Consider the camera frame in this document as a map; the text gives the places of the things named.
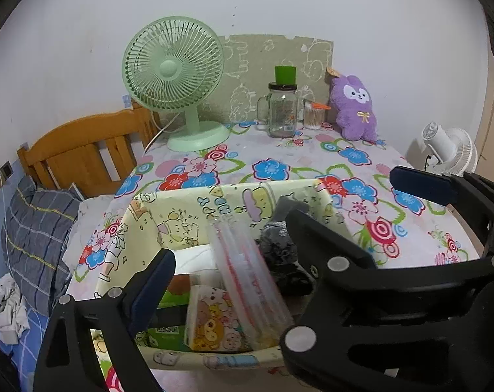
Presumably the green tissue pack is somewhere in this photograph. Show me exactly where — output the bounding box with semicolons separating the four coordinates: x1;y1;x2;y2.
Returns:
147;273;191;351

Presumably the yellow cartoon tissue pack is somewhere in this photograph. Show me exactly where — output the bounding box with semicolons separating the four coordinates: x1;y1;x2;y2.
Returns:
184;285;252;352

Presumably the yellow fabric storage box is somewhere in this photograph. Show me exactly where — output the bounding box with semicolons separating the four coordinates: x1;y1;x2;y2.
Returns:
93;178;354;373

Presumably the clear plastic pouch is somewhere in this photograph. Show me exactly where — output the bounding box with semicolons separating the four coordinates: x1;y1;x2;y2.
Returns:
207;217;293;351

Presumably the grey drawstring pouch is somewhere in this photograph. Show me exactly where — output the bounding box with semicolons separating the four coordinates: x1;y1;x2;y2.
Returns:
258;196;309;266

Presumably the black umbrella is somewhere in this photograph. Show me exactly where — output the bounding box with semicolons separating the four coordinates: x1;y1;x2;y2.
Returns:
270;258;315;318

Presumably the white standing fan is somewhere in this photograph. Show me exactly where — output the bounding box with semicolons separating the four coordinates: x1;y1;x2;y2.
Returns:
421;122;478;176

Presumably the floral tablecloth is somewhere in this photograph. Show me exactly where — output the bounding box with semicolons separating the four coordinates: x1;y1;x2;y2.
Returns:
68;122;479;300

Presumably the purple plush bunny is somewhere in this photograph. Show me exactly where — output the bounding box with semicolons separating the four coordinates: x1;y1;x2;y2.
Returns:
329;74;378;142

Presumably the grey plaid pillow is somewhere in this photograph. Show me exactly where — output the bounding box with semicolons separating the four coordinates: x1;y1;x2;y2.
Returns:
2;175;80;317

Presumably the white crumpled cloth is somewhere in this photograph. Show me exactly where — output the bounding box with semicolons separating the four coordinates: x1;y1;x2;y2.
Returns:
0;273;30;345

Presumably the cotton swab jar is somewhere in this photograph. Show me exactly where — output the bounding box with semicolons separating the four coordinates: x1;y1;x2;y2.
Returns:
303;99;330;130

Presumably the wooden bed headboard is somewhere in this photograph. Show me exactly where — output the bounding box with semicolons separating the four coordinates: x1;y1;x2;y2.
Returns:
17;104;158;197

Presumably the glass jar green lid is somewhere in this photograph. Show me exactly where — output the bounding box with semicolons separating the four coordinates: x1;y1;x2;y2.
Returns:
257;66;298;139

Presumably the green desk fan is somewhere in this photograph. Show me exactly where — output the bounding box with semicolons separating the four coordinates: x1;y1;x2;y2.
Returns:
122;16;229;152

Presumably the green patterned board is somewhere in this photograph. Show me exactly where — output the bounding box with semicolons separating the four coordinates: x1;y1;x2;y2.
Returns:
198;35;334;124

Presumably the wall power socket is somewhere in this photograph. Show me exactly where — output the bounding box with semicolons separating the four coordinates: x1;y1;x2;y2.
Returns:
0;162;13;190

